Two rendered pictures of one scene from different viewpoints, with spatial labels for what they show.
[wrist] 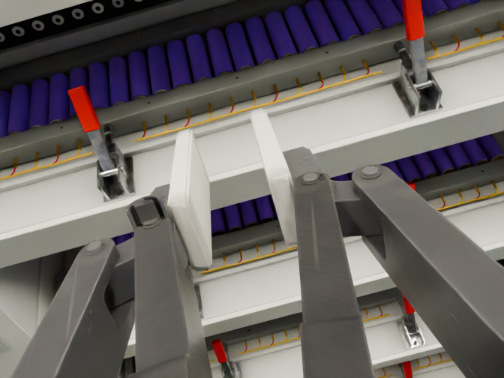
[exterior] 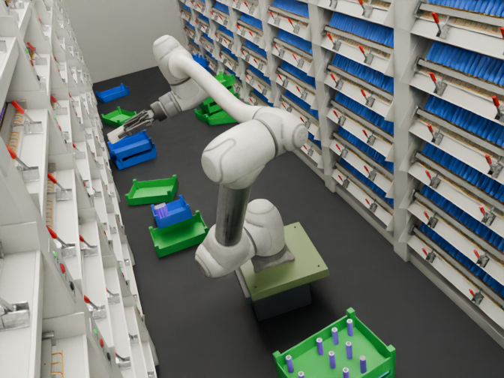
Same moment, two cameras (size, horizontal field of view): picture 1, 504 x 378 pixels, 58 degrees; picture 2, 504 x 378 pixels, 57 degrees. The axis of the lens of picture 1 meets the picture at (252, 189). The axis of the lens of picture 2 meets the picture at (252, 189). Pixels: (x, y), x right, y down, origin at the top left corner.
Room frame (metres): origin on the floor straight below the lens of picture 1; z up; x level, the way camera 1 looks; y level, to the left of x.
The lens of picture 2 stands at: (0.19, 1.74, 1.56)
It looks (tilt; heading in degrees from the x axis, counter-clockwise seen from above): 32 degrees down; 253
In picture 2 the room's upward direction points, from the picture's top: 11 degrees counter-clockwise
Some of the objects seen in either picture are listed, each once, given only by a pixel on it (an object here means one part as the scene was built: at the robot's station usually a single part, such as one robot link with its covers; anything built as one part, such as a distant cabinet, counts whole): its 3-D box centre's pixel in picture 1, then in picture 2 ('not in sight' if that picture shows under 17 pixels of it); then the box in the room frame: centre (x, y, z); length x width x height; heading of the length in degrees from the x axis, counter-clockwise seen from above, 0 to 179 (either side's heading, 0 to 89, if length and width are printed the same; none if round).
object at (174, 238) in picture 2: not in sight; (179, 232); (0.00, -0.41, 0.04); 0.30 x 0.20 x 0.08; 177
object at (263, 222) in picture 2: not in sight; (261, 225); (-0.27, 0.28, 0.41); 0.18 x 0.16 x 0.22; 14
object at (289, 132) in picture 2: not in sight; (280, 130); (-0.29, 0.57, 0.95); 0.18 x 0.14 x 0.13; 104
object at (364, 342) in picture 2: not in sight; (333, 359); (-0.20, 0.94, 0.36); 0.30 x 0.20 x 0.08; 6
